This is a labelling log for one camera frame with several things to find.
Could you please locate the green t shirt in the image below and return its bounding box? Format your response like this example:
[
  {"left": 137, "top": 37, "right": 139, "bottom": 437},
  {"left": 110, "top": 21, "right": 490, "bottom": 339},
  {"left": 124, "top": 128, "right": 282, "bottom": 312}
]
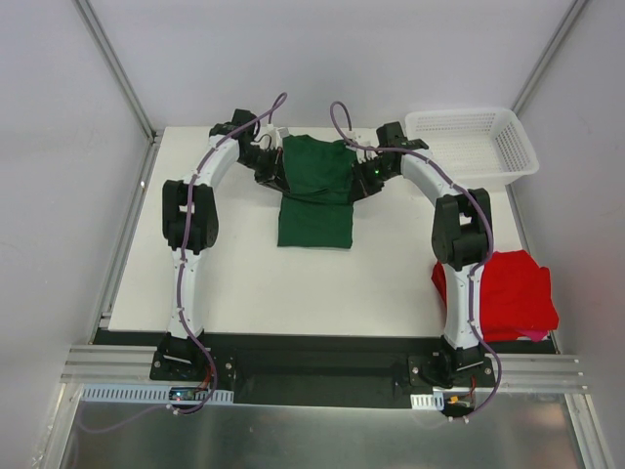
[{"left": 277, "top": 135, "right": 356, "bottom": 249}]

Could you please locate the white plastic basket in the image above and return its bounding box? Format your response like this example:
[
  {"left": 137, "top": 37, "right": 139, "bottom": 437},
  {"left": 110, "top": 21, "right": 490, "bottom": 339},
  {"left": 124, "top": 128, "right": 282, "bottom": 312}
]
[{"left": 404, "top": 107, "right": 539, "bottom": 197}]

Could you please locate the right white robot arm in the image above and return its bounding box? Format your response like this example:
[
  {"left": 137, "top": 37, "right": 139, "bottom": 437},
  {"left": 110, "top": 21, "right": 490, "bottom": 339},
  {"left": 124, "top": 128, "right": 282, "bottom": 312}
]
[{"left": 351, "top": 122, "right": 494, "bottom": 388}]

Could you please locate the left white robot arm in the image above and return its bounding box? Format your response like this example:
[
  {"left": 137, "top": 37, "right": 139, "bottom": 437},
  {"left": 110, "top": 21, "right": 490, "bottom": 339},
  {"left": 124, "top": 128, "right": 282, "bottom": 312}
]
[{"left": 153, "top": 108, "right": 290, "bottom": 380}]

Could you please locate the red folded t shirt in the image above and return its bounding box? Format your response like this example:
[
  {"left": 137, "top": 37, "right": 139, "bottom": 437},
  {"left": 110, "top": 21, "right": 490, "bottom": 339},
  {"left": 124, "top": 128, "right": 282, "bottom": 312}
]
[{"left": 432, "top": 250, "right": 559, "bottom": 349}]

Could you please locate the pink folded t shirt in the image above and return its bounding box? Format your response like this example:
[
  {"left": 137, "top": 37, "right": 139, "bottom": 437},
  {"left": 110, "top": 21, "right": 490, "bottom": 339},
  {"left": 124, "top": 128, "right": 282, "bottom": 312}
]
[{"left": 519, "top": 330, "right": 549, "bottom": 342}]

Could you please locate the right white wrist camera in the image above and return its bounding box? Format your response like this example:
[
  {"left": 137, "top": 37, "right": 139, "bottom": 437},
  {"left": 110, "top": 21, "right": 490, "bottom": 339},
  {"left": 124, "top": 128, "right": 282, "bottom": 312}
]
[{"left": 347, "top": 131, "right": 377, "bottom": 162}]

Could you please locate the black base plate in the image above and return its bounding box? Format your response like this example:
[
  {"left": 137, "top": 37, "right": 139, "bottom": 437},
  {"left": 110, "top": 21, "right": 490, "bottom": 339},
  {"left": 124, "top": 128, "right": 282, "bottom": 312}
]
[{"left": 149, "top": 333, "right": 495, "bottom": 408}]

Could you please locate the left white cable duct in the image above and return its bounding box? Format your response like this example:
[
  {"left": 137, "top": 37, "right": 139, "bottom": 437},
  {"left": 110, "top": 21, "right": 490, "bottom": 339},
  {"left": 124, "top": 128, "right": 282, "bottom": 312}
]
[{"left": 82, "top": 384, "right": 234, "bottom": 406}]

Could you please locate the white cable duct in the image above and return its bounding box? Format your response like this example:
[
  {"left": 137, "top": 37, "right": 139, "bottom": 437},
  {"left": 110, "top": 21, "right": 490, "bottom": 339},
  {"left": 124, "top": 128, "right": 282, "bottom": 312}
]
[
  {"left": 82, "top": 384, "right": 234, "bottom": 406},
  {"left": 410, "top": 390, "right": 444, "bottom": 411}
]

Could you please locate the right white cable duct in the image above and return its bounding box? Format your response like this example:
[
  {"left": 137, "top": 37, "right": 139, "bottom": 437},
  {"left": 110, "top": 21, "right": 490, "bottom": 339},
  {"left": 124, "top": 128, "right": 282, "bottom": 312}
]
[{"left": 410, "top": 390, "right": 444, "bottom": 411}]

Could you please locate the aluminium frame rail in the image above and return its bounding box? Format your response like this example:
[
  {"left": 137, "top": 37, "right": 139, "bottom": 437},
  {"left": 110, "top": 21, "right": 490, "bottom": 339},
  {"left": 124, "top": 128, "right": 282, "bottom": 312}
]
[{"left": 61, "top": 345, "right": 592, "bottom": 394}]

